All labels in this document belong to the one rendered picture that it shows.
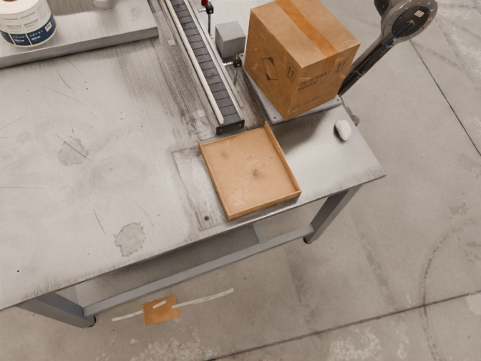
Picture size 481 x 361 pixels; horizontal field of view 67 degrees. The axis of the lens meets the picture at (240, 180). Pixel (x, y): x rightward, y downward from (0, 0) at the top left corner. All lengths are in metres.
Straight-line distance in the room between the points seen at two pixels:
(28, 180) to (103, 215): 0.28
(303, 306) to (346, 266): 0.34
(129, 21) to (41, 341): 1.50
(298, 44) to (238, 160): 0.43
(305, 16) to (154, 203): 0.80
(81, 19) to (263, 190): 1.02
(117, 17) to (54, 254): 0.98
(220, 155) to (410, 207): 1.45
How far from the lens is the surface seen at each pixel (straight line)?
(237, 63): 1.36
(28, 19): 1.59
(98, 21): 1.70
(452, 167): 2.71
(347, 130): 1.40
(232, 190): 1.21
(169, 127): 1.35
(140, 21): 1.67
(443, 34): 3.58
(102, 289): 1.79
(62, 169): 1.33
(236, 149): 1.29
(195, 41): 1.57
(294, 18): 1.32
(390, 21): 1.85
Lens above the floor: 1.92
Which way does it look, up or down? 62 degrees down
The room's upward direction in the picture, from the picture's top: 10 degrees clockwise
